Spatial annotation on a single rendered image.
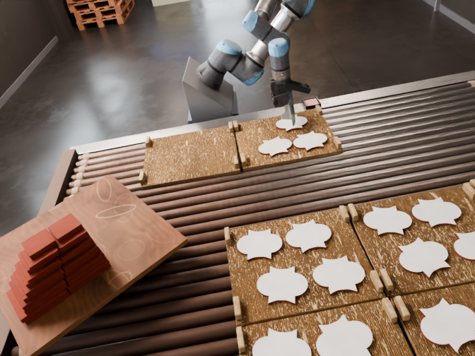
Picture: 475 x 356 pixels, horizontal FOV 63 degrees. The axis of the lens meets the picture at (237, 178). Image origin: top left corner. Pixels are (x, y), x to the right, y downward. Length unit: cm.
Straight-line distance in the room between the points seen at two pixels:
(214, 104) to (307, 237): 97
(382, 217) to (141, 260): 76
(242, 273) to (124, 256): 35
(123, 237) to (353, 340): 72
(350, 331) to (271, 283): 25
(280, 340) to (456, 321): 44
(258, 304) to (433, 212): 63
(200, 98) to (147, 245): 97
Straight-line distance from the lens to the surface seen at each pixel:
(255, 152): 163
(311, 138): 167
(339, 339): 107
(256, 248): 124
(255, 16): 166
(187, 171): 160
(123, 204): 139
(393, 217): 133
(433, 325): 113
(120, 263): 120
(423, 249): 126
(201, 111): 200
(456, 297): 120
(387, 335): 110
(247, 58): 201
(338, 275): 117
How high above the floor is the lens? 189
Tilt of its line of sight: 39 degrees down
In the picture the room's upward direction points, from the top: 11 degrees counter-clockwise
